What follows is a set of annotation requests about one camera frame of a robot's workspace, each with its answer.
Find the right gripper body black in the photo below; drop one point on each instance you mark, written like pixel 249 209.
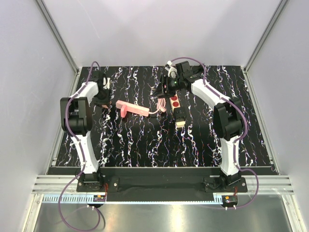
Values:
pixel 173 84

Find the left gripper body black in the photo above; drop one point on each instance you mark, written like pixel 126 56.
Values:
pixel 104 97

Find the black cube plug adapter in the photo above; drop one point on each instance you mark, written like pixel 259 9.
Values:
pixel 179 114

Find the pink power strip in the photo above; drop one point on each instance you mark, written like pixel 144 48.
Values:
pixel 132 108

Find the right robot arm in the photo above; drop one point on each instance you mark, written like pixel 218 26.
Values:
pixel 229 123

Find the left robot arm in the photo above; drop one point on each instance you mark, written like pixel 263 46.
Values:
pixel 76 121

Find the cream power strip red sockets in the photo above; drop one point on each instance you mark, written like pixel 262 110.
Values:
pixel 175 102

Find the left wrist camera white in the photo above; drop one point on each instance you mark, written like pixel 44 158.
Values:
pixel 106 82

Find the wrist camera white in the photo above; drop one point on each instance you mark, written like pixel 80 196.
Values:
pixel 106 82
pixel 172 72

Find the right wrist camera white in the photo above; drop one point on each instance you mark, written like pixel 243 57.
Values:
pixel 172 72

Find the aluminium frame post left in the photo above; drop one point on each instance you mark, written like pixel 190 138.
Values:
pixel 56 34

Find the aluminium frame post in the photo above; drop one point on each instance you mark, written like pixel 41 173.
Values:
pixel 270 26
pixel 56 34

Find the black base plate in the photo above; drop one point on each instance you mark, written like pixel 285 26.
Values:
pixel 163 185

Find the aluminium frame post right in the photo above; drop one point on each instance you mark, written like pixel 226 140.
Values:
pixel 270 26

